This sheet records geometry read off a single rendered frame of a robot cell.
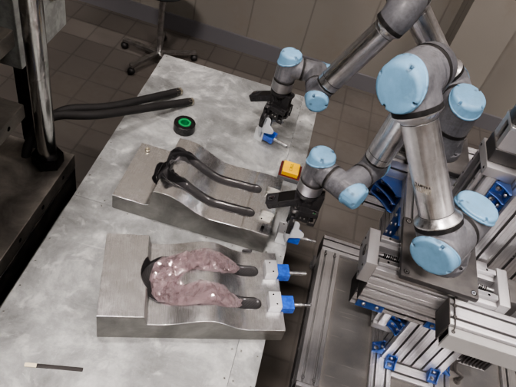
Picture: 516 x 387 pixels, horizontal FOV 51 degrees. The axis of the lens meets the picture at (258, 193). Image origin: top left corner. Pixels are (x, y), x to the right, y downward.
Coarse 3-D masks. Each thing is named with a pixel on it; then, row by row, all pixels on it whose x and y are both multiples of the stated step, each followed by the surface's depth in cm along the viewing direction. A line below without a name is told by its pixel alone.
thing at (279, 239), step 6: (282, 222) 174; (282, 228) 172; (276, 234) 172; (282, 234) 171; (276, 240) 174; (282, 240) 173; (288, 240) 173; (294, 240) 172; (306, 240) 174; (312, 240) 174
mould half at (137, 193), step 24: (144, 144) 184; (192, 144) 178; (144, 168) 176; (192, 168) 172; (216, 168) 178; (240, 168) 182; (120, 192) 167; (144, 192) 169; (168, 192) 161; (216, 192) 172; (240, 192) 174; (264, 192) 176; (144, 216) 170; (168, 216) 167; (192, 216) 165; (216, 216) 166; (240, 216) 167; (240, 240) 168; (264, 240) 166
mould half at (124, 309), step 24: (120, 240) 149; (144, 240) 151; (120, 264) 144; (240, 264) 159; (120, 288) 139; (144, 288) 141; (240, 288) 153; (264, 288) 155; (120, 312) 135; (144, 312) 136; (168, 312) 142; (192, 312) 141; (216, 312) 142; (240, 312) 148; (264, 312) 150; (120, 336) 142; (144, 336) 143; (168, 336) 144; (192, 336) 145; (216, 336) 146; (240, 336) 147; (264, 336) 149
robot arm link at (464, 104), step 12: (456, 84) 176; (468, 84) 174; (444, 96) 177; (456, 96) 169; (468, 96) 170; (480, 96) 171; (444, 108) 175; (456, 108) 170; (468, 108) 168; (480, 108) 169; (444, 120) 175; (456, 120) 172; (468, 120) 170; (444, 132) 176; (456, 132) 175; (468, 132) 177
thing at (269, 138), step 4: (256, 128) 203; (256, 132) 204; (256, 136) 205; (264, 136) 204; (268, 136) 203; (272, 136) 203; (276, 136) 205; (260, 140) 205; (264, 140) 205; (268, 140) 204; (272, 140) 203; (276, 140) 204; (284, 144) 203
